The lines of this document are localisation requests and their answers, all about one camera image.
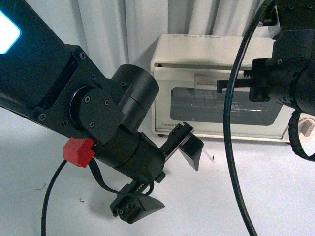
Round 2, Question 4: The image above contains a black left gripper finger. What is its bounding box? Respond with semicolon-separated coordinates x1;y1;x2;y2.
110;195;165;224
179;134;204;171

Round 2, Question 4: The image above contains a cream oven door with window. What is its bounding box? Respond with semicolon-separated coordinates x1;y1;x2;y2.
152;64;292;142

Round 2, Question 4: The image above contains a grey curtain backdrop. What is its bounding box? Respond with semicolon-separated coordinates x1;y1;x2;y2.
29;0;261;78

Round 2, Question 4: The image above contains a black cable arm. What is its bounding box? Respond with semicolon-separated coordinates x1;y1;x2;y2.
222;0;276;236
40;158;69;236

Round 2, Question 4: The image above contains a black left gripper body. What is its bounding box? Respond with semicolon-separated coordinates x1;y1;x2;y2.
93;122;193;182

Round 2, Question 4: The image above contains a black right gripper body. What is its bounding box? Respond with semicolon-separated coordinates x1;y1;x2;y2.
243;55;315;114

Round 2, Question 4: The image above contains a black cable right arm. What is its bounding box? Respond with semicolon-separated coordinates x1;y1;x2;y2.
222;0;276;236

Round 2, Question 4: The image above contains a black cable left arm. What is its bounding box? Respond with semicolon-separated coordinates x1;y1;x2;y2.
40;158;69;236

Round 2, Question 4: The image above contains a red connector block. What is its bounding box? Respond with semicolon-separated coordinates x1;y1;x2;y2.
63;137;95;168

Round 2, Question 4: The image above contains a cream Toshiba toaster oven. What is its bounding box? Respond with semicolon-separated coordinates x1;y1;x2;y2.
150;33;315;146

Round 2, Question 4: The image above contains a lower beige oven knob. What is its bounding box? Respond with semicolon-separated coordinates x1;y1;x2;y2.
300;118;315;137

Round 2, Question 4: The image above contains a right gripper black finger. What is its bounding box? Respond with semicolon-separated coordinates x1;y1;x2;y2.
216;79;253;93

